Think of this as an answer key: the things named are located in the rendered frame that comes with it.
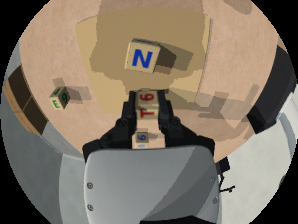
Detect tan flat mat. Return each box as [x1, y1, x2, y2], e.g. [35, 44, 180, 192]
[75, 7, 210, 114]

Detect beige letter block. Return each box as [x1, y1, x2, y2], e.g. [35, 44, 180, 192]
[135, 91, 159, 120]
[125, 38, 161, 74]
[135, 132, 149, 148]
[49, 87, 70, 110]

